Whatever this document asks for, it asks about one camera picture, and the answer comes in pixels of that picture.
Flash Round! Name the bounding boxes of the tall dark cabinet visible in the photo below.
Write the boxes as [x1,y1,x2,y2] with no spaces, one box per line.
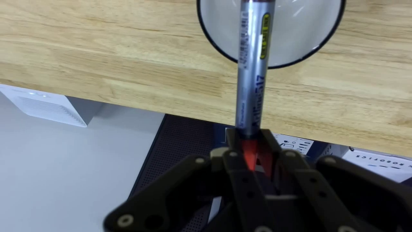
[127,114,229,232]

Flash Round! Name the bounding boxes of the white printed label box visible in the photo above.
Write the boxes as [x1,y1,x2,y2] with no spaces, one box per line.
[274,134,315,156]
[342,147,412,184]

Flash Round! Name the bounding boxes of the white plastic bin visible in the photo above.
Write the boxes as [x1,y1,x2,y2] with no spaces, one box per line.
[0,83,90,129]

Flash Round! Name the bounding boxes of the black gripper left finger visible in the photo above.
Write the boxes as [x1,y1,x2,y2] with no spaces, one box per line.
[102,128,272,232]

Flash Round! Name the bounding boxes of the yellow enamel mug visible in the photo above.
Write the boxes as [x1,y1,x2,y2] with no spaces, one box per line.
[196,0,348,70]

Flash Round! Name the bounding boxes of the grey marker with red cap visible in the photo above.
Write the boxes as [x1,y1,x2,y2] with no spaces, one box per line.
[233,0,274,173]

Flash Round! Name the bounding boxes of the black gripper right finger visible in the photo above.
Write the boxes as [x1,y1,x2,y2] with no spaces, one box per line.
[256,129,412,232]

